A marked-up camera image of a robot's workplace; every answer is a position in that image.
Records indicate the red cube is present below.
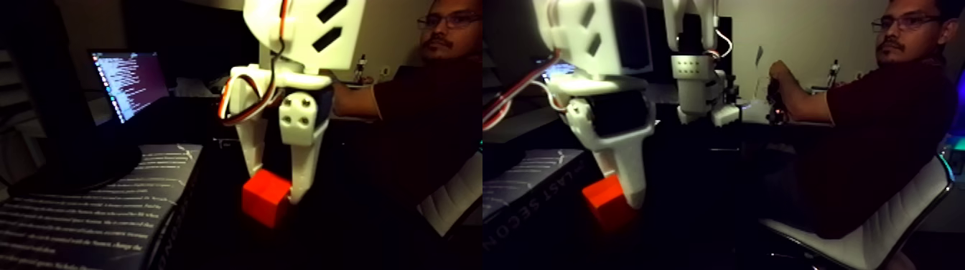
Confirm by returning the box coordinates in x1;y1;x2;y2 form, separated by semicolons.
241;169;294;230

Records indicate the white office chair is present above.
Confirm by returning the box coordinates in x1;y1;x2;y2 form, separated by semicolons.
760;154;956;270

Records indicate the person's hand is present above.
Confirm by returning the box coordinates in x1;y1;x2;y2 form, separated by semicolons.
769;62;794;96

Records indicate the person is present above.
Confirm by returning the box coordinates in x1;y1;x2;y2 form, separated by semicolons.
803;0;965;241

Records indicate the black leader arm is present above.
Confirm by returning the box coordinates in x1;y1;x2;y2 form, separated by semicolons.
767;75;790;126

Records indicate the black book with white text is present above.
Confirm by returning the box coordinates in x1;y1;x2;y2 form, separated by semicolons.
0;143;205;270

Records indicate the red servo cable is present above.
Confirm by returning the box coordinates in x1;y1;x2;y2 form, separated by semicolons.
482;49;574;131

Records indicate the laptop with lit screen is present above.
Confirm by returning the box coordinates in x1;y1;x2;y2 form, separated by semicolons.
88;49;220;144

